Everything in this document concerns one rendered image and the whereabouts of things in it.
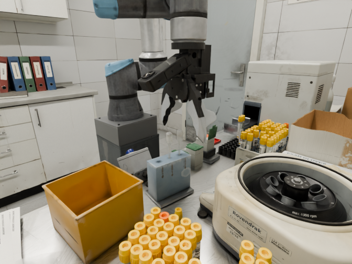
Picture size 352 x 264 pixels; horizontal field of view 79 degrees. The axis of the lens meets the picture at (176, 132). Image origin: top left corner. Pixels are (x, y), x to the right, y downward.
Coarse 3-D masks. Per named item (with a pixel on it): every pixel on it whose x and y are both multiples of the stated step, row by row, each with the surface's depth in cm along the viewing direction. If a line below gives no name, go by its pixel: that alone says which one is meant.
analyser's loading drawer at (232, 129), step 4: (232, 120) 92; (236, 120) 90; (248, 120) 91; (252, 120) 98; (256, 120) 98; (224, 124) 88; (228, 124) 87; (232, 124) 92; (236, 124) 91; (244, 124) 88; (248, 124) 91; (252, 124) 93; (224, 128) 89; (228, 128) 87; (232, 128) 86; (236, 128) 85; (244, 128) 88; (224, 132) 89; (228, 132) 88; (232, 132) 87; (236, 132) 85
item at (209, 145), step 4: (196, 140) 70; (200, 140) 69; (208, 140) 67; (212, 140) 69; (200, 144) 69; (204, 144) 68; (208, 144) 68; (212, 144) 69; (204, 148) 68; (208, 148) 68; (212, 148) 70
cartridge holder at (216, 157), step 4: (204, 152) 68; (208, 152) 68; (212, 152) 70; (204, 156) 69; (208, 156) 69; (212, 156) 70; (216, 156) 70; (204, 160) 69; (208, 160) 67; (212, 160) 68
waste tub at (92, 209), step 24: (96, 168) 47; (48, 192) 38; (72, 192) 44; (96, 192) 49; (120, 192) 38; (72, 216) 32; (96, 216) 34; (120, 216) 39; (72, 240) 36; (96, 240) 36
